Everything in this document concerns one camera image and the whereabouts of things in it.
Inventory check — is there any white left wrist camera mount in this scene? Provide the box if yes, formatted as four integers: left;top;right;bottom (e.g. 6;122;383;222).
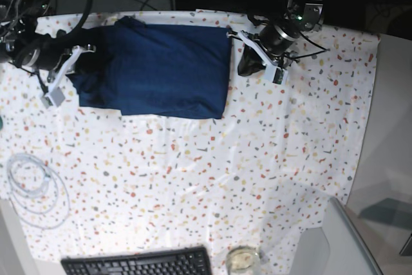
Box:
227;30;293;85

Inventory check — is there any dark blue t-shirt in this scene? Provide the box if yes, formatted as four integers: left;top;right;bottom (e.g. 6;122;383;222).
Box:
69;17;232;119

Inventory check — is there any coiled white cable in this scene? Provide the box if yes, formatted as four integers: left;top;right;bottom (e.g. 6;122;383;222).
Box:
6;154;70;230

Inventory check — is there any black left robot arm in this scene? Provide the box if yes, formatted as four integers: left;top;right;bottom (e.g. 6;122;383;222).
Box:
228;0;329;84

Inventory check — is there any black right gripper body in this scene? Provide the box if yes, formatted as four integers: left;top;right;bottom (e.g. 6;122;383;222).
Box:
6;29;80;71

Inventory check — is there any clear glass jar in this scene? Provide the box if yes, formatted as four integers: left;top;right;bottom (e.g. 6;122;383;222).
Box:
226;246;261;275

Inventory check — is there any terrazzo patterned table cloth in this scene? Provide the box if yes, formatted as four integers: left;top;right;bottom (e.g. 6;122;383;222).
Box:
1;26;380;274

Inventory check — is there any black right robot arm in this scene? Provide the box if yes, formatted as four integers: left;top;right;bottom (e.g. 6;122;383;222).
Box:
1;0;93;71

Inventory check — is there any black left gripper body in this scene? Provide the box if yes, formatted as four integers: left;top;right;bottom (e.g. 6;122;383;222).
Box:
247;14;301;57

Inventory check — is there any black computer keyboard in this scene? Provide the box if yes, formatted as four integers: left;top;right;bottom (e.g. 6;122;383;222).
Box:
61;247;212;275

